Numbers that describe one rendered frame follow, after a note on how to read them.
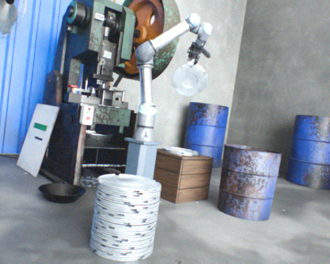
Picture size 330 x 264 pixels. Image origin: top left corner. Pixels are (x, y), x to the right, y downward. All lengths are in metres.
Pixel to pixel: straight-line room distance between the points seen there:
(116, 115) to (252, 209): 1.25
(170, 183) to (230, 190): 0.44
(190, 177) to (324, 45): 3.38
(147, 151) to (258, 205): 0.85
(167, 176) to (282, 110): 3.21
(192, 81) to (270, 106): 2.98
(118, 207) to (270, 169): 1.24
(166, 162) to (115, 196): 1.10
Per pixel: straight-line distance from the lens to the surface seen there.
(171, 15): 2.75
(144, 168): 2.06
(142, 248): 1.47
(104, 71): 2.65
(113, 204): 1.37
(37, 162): 2.79
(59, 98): 2.83
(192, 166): 2.41
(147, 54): 2.14
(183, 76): 2.54
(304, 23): 5.47
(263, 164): 2.25
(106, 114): 2.53
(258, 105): 5.51
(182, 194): 2.40
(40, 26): 3.80
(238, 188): 2.27
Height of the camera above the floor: 0.63
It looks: 3 degrees down
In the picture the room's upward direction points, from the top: 8 degrees clockwise
